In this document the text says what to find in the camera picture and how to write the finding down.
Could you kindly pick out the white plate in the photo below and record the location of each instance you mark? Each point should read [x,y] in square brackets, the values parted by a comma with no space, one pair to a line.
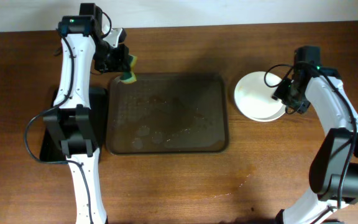
[253,97]

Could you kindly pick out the large brown tray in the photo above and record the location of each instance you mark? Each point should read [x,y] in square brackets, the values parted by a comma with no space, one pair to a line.
[167,113]

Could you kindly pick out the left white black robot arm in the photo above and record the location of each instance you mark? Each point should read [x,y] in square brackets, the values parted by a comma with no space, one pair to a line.
[78,36]

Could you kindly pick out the green yellow sponge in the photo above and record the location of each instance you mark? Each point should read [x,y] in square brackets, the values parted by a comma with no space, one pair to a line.
[128,76]

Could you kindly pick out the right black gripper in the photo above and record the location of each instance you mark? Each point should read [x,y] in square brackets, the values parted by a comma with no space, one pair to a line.
[291,99]

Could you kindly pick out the small black tray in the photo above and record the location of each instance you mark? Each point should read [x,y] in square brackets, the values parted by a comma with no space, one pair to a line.
[51,143]

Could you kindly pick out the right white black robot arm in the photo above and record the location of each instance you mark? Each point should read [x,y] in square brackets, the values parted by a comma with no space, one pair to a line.
[333,175]

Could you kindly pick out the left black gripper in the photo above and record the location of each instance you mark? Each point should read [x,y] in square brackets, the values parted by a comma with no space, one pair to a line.
[120,59]

